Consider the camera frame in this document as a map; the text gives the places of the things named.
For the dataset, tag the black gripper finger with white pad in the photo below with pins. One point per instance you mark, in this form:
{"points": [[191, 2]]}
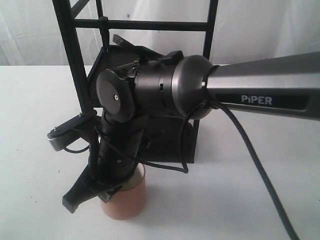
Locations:
{"points": [[80, 126]]}

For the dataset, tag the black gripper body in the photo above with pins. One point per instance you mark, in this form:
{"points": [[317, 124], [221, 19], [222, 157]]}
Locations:
{"points": [[100, 178]]}

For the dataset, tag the pink mug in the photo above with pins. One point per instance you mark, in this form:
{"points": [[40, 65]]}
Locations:
{"points": [[130, 200]]}

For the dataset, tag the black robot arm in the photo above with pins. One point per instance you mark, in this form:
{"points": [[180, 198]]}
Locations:
{"points": [[185, 88]]}

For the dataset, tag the black metal rack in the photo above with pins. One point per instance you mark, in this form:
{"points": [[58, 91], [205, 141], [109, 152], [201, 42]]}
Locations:
{"points": [[164, 148]]}

